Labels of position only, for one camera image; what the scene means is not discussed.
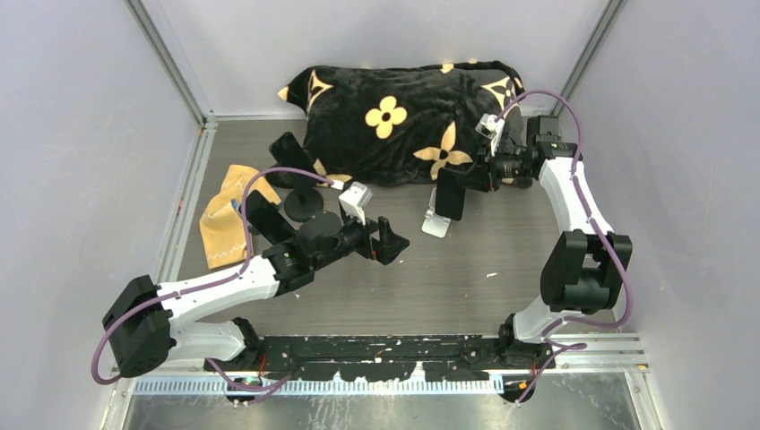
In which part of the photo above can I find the white folding phone stand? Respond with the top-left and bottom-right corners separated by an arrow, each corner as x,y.
421,186 -> 451,238

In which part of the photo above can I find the white-edged smartphone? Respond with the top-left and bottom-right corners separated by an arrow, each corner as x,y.
245,190 -> 295,245

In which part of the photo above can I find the small black smartphone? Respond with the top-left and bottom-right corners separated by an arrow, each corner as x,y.
434,168 -> 466,221

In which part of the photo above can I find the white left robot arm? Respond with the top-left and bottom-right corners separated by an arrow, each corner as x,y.
91,211 -> 410,383

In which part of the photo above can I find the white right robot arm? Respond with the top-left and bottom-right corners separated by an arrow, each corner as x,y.
476,114 -> 633,368

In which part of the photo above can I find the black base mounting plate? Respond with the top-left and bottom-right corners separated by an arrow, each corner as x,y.
217,335 -> 552,383

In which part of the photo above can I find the black flower-pattern pillow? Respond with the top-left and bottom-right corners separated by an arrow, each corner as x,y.
278,61 -> 525,187

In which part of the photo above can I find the yellow cloth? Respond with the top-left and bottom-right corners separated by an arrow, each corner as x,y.
199,165 -> 259,270

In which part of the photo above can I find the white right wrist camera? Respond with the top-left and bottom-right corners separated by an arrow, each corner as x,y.
476,114 -> 505,157

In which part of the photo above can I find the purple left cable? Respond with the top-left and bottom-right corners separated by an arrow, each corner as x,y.
90,167 -> 346,387

